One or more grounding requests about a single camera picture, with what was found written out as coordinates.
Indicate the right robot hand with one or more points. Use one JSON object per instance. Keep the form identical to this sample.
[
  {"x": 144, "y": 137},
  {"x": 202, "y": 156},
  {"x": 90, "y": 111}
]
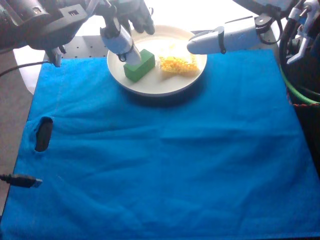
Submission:
[{"x": 225, "y": 41}]

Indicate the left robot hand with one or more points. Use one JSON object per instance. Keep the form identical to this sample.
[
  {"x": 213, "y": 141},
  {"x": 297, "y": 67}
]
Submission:
[{"x": 120, "y": 41}]

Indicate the green block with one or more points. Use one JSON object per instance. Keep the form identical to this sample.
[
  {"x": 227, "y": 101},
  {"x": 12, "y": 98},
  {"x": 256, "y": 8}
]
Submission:
[{"x": 140, "y": 71}]

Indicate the white round plate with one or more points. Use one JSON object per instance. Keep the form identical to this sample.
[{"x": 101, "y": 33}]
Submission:
[{"x": 155, "y": 86}]

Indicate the blue cloth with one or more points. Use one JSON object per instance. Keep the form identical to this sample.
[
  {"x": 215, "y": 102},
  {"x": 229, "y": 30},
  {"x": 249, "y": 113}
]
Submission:
[{"x": 160, "y": 162}]

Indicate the black USB plug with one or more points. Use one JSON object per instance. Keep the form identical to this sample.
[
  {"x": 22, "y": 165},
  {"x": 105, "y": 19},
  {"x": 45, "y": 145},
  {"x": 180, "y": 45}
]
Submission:
[{"x": 25, "y": 180}]

